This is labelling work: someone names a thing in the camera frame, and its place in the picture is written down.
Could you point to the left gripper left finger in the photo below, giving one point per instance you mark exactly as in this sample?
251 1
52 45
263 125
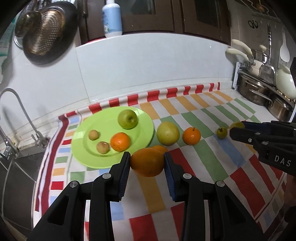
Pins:
64 220

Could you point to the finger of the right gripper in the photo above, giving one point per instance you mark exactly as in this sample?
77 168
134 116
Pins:
249 135
254 125

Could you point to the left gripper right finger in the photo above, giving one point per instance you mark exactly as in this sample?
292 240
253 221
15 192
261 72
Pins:
211 211

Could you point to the small yellow fruit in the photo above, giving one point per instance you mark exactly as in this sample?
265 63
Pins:
237 124

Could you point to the small green guava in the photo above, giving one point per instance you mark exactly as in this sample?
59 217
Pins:
222 132

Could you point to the orange with stem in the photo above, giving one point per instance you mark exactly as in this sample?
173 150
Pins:
191 136

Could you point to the yellow-green pear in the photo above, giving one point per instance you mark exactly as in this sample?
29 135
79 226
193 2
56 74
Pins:
168 133

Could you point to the brown kiwi fruit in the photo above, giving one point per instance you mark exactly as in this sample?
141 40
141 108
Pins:
103 147

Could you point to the small mandarin orange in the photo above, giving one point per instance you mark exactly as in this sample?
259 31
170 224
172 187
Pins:
160 148

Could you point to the large orange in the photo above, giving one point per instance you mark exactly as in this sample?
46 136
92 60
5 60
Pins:
147 162

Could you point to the green apple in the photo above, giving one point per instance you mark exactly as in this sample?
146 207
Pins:
127 119

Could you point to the steel cooking pot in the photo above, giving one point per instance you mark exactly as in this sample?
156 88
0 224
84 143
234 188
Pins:
253 90

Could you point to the metal spatula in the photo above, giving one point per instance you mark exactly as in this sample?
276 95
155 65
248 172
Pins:
266 70

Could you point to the colourful checkered tablecloth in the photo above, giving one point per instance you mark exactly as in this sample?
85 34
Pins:
147 211

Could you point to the white ceramic jug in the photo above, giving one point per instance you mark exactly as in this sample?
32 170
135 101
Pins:
284 82

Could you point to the white ladle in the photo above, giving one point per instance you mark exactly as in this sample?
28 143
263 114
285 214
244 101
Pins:
284 52

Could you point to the green plastic plate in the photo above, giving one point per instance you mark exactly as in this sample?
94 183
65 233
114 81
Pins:
105 122

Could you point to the chrome sink faucet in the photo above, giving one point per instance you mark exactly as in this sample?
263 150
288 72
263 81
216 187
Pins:
11 150

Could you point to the blue white lotion bottle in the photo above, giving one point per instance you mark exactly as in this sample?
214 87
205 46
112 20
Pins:
112 23

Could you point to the metal strainer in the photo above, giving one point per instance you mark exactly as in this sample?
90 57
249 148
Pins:
41 39

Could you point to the black hanging frying pan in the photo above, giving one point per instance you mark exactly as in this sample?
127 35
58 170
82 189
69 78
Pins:
68 33

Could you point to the cream handled pan lower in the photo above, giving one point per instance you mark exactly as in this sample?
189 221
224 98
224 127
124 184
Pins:
253 65

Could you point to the black scissors on wall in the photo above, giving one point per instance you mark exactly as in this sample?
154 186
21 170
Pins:
253 24

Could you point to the dark wooden window frame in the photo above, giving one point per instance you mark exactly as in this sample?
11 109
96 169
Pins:
207 19

